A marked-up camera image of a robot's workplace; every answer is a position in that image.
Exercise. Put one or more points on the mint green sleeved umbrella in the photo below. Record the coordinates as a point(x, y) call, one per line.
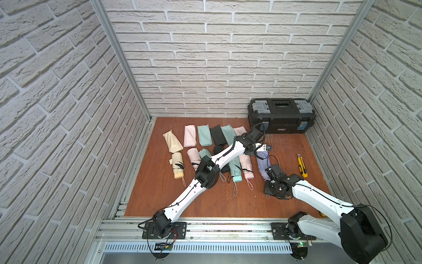
point(204, 135)

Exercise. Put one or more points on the beige umbrella sleeve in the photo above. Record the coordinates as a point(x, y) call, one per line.
point(172, 141)

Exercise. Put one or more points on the yellow utility knife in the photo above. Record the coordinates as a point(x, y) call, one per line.
point(302, 166)

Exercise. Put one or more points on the light pink sleeved umbrella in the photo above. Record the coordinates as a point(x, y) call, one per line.
point(190, 136)

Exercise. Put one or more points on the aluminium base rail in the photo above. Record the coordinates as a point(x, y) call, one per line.
point(197, 236)

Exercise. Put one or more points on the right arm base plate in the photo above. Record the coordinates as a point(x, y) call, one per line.
point(288, 231)

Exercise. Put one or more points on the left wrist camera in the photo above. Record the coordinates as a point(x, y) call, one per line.
point(258, 134)

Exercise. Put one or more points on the small mint green sleeve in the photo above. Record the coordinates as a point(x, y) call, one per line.
point(229, 134)

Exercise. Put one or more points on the beige umbrella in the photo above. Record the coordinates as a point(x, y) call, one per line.
point(178, 167)

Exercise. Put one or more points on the black plastic toolbox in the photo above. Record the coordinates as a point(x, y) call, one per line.
point(281, 116)

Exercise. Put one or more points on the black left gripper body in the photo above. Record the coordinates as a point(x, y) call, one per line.
point(260, 126)

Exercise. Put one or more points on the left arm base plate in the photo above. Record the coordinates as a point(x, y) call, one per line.
point(175, 231)

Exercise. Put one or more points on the black umbrella sleeve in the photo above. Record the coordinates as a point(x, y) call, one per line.
point(218, 136)

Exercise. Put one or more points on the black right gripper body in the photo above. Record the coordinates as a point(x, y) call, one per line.
point(269, 188)

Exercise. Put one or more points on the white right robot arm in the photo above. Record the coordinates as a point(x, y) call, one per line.
point(354, 228)

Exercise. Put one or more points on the lilac sleeved umbrella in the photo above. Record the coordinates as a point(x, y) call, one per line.
point(262, 166)

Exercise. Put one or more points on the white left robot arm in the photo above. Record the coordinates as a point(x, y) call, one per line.
point(206, 177)

